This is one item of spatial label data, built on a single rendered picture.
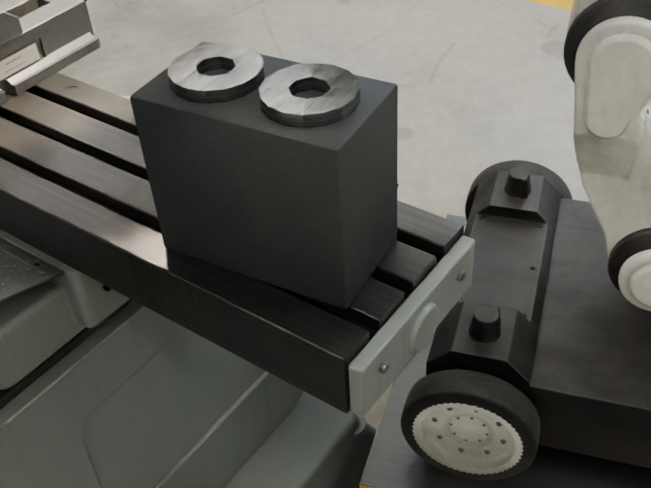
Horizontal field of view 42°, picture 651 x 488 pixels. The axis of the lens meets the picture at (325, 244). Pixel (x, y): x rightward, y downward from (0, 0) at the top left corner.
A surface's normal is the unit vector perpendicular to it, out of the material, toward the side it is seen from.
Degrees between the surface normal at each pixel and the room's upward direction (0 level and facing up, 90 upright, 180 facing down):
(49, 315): 90
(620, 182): 90
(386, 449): 0
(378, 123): 90
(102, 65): 0
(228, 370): 90
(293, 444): 0
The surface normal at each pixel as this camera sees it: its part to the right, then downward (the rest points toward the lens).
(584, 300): -0.05, -0.76
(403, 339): 0.81, 0.35
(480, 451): -0.30, 0.63
